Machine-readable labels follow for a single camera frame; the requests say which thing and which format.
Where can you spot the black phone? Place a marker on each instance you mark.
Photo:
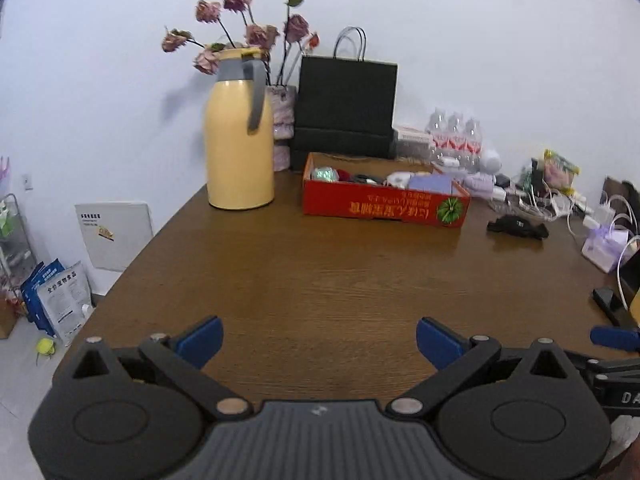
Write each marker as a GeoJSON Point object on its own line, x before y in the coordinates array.
{"type": "Point", "coordinates": [610, 305]}

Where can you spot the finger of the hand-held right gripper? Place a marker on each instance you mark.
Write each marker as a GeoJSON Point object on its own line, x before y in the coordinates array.
{"type": "Point", "coordinates": [615, 337]}
{"type": "Point", "coordinates": [615, 366]}

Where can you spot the black paper bag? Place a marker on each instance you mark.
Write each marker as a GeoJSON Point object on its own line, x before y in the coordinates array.
{"type": "Point", "coordinates": [345, 100]}

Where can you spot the yellow thermos jug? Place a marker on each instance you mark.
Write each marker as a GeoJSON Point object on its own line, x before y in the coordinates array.
{"type": "Point", "coordinates": [235, 150]}

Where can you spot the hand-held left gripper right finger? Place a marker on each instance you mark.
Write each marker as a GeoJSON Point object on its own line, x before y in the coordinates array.
{"type": "Point", "coordinates": [440, 342]}

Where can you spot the dried pink roses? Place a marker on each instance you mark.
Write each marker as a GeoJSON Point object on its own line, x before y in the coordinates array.
{"type": "Point", "coordinates": [262, 34]}

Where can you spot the blue pet food bag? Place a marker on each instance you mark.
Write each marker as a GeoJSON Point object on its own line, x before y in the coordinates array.
{"type": "Point", "coordinates": [37, 290]}

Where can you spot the yellow toy ball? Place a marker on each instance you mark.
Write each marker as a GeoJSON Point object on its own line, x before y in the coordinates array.
{"type": "Point", "coordinates": [45, 346]}

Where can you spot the white round speaker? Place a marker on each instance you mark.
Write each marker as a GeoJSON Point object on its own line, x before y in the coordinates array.
{"type": "Point", "coordinates": [491, 160]}

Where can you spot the metal shelf rack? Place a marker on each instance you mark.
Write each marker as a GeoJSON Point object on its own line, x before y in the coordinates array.
{"type": "Point", "coordinates": [15, 250]}

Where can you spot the white wall socket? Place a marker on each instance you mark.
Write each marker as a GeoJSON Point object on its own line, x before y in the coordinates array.
{"type": "Point", "coordinates": [28, 182]}

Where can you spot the white pet food bag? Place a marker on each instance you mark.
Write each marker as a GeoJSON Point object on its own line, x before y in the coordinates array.
{"type": "Point", "coordinates": [65, 305]}

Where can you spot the red cardboard box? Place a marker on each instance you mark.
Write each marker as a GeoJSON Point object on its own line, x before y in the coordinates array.
{"type": "Point", "coordinates": [380, 205]}

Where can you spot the colourful snack bag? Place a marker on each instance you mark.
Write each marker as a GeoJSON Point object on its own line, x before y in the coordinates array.
{"type": "Point", "coordinates": [560, 170]}

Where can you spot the red fabric rose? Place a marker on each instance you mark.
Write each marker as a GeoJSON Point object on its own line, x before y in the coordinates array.
{"type": "Point", "coordinates": [345, 175]}

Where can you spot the black eye mask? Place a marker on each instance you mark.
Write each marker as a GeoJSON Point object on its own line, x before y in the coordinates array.
{"type": "Point", "coordinates": [517, 226]}

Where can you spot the yellow paper cup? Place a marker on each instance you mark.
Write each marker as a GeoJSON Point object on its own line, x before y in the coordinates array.
{"type": "Point", "coordinates": [636, 307]}

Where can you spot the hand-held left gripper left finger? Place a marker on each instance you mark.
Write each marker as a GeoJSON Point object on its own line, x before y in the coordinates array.
{"type": "Point", "coordinates": [202, 340]}

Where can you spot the white cloth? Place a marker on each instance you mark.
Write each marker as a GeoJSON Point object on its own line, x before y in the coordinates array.
{"type": "Point", "coordinates": [398, 180]}

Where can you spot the pink textured vase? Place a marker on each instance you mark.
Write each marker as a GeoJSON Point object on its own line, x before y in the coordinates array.
{"type": "Point", "coordinates": [282, 115]}

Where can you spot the purple pad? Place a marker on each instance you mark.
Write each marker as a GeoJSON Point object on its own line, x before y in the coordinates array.
{"type": "Point", "coordinates": [430, 183]}

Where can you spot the purple towel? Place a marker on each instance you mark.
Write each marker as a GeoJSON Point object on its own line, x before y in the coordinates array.
{"type": "Point", "coordinates": [479, 183]}

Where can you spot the clear plastic container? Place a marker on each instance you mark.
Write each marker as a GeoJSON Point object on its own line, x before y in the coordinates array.
{"type": "Point", "coordinates": [414, 150]}

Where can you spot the white earbuds case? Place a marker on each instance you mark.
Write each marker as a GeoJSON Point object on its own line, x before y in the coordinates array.
{"type": "Point", "coordinates": [450, 162]}

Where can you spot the purple tissue box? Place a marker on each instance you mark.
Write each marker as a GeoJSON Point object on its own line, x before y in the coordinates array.
{"type": "Point", "coordinates": [602, 250]}

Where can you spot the white flat box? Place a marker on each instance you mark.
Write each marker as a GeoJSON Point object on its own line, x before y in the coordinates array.
{"type": "Point", "coordinates": [413, 135]}

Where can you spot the iridescent glitter bag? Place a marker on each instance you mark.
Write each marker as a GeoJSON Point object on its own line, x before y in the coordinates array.
{"type": "Point", "coordinates": [325, 173]}

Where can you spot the brown cardboard carton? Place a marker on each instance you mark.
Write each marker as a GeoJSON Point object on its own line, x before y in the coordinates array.
{"type": "Point", "coordinates": [6, 317]}

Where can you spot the white charger block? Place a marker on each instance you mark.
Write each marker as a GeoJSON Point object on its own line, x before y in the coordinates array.
{"type": "Point", "coordinates": [597, 217]}

